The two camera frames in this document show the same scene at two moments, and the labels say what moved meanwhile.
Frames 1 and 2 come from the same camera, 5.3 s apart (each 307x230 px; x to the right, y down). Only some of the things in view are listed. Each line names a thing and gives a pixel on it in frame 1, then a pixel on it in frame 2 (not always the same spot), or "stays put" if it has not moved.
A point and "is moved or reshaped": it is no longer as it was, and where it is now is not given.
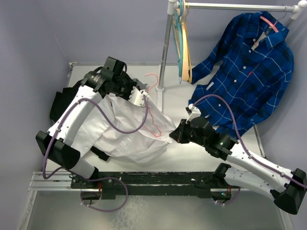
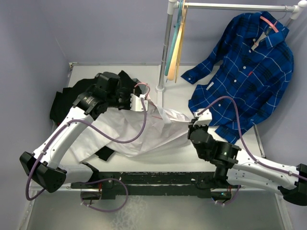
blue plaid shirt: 242,79 stays put
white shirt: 126,130 is moved or reshaped
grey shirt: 141,86 stays put
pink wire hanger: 149,109 is moved or reshaped
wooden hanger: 186,68 -> 172,69
